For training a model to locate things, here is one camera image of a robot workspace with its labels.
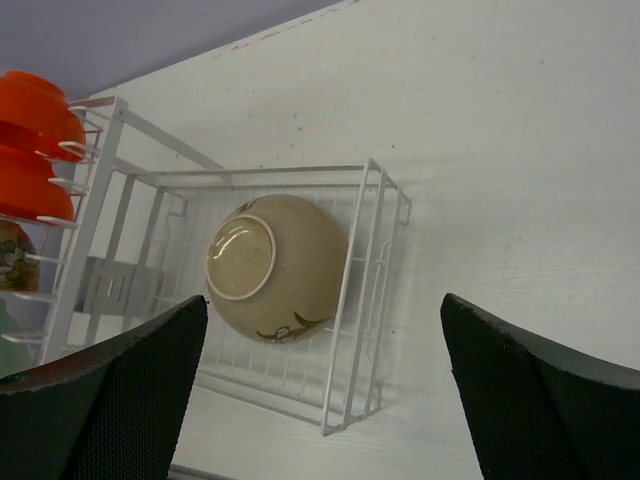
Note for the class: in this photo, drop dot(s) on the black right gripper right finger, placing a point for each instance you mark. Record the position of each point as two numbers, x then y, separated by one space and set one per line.
537 409

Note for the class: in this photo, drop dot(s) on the large beige ceramic bowl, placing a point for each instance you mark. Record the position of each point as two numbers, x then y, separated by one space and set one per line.
274 268

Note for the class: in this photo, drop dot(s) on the orange plastic bowl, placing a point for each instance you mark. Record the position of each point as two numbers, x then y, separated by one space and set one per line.
26 192
35 117

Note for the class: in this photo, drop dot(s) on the white wire dish rack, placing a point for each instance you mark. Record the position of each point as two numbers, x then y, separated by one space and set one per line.
148 207

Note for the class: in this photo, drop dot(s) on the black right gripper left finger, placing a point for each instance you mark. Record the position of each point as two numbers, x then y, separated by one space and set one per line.
113 410

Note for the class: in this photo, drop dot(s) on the orange plastic bowl front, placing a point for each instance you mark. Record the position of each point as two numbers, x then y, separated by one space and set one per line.
26 192

